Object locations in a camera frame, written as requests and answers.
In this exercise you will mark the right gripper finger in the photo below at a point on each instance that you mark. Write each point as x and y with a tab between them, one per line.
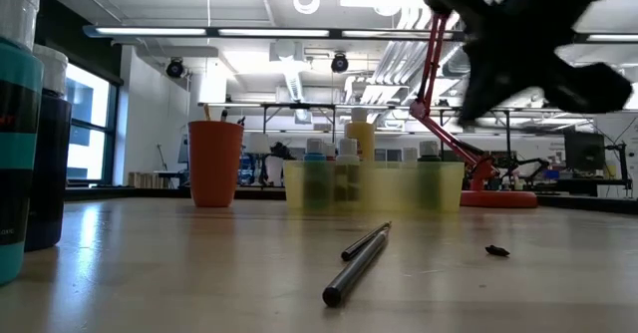
481	96

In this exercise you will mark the green paint bottle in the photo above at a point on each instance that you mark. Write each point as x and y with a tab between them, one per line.
428	148

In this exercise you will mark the white paint bottle black label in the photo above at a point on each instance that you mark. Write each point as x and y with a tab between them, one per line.
347	148
410	154

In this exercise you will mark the large yellow paint bottle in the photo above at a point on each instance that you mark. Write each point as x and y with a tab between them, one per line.
360	133

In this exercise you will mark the red paint bottle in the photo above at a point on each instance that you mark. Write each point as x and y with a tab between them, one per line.
329	149

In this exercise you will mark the light blue paint bottle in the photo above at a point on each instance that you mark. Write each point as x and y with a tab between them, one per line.
314	156

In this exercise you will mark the dark blue paint bottle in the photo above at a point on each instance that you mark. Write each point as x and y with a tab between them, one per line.
52	173

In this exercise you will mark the teal paint bottle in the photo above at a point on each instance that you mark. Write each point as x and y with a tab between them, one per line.
17	148

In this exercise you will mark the background black robot arm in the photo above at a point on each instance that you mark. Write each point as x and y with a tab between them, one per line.
533	162

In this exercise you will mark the red desk lamp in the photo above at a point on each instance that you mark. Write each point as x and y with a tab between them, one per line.
498	199

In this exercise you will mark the black computer monitor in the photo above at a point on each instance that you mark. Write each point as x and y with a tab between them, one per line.
583	148

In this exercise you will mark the yellow translucent plastic tray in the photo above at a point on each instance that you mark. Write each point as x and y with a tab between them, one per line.
394	188

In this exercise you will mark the black background desk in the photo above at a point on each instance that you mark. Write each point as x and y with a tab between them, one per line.
588	186

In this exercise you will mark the black ceiling spotlight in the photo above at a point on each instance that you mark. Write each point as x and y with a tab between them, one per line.
339	64
175	69

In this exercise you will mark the small black debris piece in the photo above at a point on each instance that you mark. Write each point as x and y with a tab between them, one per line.
497	250

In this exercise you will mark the thick black brush silver ferrule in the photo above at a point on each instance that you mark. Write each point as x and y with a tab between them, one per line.
349	273

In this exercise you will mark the white background lampshade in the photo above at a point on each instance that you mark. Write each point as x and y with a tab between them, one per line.
258	143

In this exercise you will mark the red-orange plastic cup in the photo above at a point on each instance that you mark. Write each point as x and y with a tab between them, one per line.
215	163

